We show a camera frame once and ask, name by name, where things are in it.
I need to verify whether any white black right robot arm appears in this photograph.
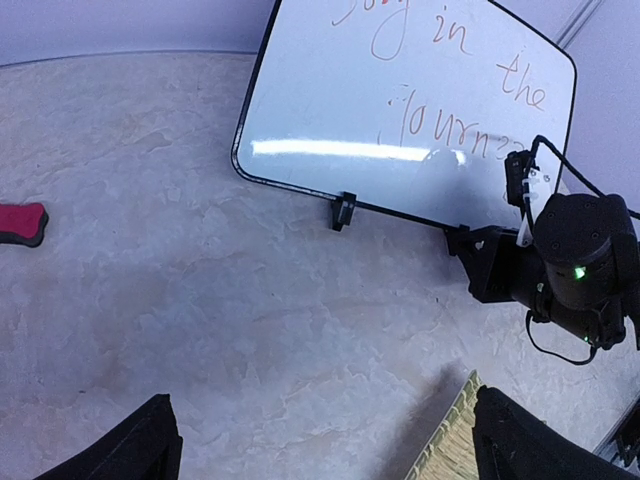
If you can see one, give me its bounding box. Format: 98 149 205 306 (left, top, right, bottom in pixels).
446 194 639 479

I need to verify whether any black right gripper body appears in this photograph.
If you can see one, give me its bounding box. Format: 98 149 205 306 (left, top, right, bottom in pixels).
445 226 544 303

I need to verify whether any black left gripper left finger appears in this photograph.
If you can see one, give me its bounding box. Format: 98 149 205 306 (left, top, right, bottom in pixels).
45 394 183 479

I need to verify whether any white whiteboard black frame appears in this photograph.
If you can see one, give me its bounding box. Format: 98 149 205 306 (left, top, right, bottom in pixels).
232 1 577 229

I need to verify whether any black whiteboard stand foot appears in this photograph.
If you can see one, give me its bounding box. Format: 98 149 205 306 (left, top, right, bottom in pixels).
331 192 357 232

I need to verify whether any red bone-shaped eraser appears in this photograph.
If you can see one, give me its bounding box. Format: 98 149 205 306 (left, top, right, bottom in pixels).
1 203 49 248

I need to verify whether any aluminium corner post right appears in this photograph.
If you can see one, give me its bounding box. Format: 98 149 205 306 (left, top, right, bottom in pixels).
554 0 604 50

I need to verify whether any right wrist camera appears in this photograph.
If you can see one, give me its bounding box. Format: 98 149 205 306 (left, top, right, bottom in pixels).
503 149 554 249

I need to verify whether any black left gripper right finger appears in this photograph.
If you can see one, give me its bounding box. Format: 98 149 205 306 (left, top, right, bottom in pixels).
472 385 635 480

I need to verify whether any woven bamboo tray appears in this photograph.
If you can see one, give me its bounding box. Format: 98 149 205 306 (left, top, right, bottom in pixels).
405 370 484 480

